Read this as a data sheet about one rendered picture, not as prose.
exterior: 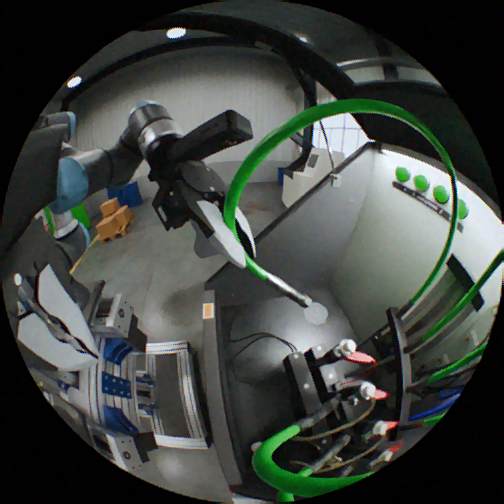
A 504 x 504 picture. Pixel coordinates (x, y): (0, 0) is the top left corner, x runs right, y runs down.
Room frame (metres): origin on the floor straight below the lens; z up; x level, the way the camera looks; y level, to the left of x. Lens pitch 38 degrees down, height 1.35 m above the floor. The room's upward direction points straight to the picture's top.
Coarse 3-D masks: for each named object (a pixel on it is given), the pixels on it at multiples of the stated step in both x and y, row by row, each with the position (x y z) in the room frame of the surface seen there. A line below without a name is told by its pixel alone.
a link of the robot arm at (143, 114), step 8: (144, 104) 0.26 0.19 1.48; (152, 104) 0.26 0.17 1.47; (160, 104) 0.29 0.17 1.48; (136, 112) 0.25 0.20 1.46; (144, 112) 0.24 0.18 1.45; (152, 112) 0.24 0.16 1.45; (160, 112) 0.25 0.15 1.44; (128, 120) 0.26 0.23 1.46; (136, 120) 0.24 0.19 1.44; (144, 120) 0.23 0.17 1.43; (152, 120) 0.23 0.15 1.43; (128, 128) 0.24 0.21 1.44; (136, 128) 0.23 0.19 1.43; (144, 128) 0.22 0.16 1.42; (128, 136) 0.24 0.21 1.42; (136, 136) 0.23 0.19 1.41; (128, 144) 0.24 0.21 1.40; (136, 144) 0.24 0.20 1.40
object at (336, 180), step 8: (280, 48) 0.35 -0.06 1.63; (288, 56) 0.35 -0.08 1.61; (288, 64) 0.36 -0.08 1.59; (296, 72) 0.35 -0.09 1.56; (304, 80) 0.35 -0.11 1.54; (304, 88) 0.36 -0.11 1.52; (312, 96) 0.35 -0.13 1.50; (312, 104) 0.36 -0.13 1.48; (328, 144) 0.36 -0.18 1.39; (328, 152) 0.37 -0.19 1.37; (336, 176) 0.36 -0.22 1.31; (336, 184) 0.37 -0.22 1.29
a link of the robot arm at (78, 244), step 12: (48, 120) 0.18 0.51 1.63; (60, 120) 0.23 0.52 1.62; (72, 120) 0.29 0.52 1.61; (72, 132) 0.30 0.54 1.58; (60, 216) 0.21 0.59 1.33; (72, 216) 0.27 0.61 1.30; (60, 228) 0.20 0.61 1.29; (72, 228) 0.24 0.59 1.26; (84, 228) 0.30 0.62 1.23; (60, 240) 0.18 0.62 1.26; (72, 240) 0.22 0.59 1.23; (84, 240) 0.27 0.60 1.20; (72, 252) 0.19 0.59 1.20; (84, 252) 0.25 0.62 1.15
